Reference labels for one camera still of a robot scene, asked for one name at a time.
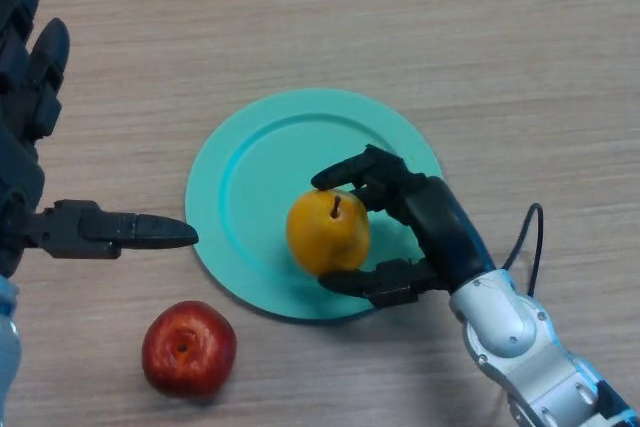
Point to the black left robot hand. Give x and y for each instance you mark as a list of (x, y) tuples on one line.
[(20, 187)]

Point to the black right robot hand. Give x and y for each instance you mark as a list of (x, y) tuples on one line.
[(440, 232)]

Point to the yellow pear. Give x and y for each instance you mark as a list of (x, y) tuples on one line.
[(325, 234)]

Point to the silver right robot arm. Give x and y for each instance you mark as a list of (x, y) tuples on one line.
[(530, 347)]

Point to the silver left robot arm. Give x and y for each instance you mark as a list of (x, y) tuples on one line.
[(7, 337)]

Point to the green round plate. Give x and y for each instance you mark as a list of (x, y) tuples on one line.
[(260, 197)]

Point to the red apple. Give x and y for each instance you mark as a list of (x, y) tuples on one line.
[(189, 349)]

